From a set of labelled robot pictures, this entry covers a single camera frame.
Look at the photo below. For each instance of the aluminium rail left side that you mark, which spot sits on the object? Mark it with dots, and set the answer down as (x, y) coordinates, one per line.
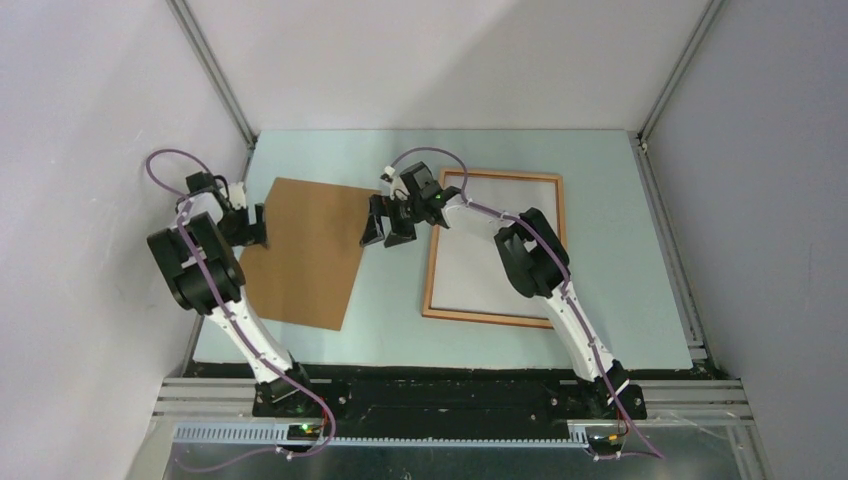
(208, 61)

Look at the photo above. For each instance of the sunset landscape photo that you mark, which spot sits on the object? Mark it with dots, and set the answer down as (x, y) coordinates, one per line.
(477, 278)

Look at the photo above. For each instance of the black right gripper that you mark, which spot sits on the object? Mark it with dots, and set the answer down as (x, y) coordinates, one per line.
(374, 229)

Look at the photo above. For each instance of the grey slotted cable duct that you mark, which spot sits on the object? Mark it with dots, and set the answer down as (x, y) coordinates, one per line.
(283, 435)

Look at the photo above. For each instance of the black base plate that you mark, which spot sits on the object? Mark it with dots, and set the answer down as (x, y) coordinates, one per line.
(448, 409)

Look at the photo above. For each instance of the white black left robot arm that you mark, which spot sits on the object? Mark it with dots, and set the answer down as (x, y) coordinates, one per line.
(196, 258)

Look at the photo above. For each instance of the aluminium rail right side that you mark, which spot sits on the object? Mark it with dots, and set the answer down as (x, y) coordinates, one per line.
(641, 141)

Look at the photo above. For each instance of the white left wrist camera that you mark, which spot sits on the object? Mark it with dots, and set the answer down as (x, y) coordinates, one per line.
(237, 195)

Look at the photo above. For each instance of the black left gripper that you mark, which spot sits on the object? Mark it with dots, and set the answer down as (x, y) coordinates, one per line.
(250, 233)

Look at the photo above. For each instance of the aluminium rail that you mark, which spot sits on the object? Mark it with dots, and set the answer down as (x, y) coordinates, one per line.
(641, 141)
(208, 61)
(702, 402)

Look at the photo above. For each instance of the aluminium front rail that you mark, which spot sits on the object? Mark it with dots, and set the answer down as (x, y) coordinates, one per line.
(702, 402)

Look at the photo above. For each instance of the wooden picture frame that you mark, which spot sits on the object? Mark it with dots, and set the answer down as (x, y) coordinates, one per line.
(430, 265)

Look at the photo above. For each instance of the brown fibreboard backing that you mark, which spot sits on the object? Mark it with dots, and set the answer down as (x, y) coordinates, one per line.
(306, 273)

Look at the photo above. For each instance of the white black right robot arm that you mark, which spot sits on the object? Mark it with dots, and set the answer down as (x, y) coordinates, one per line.
(533, 259)

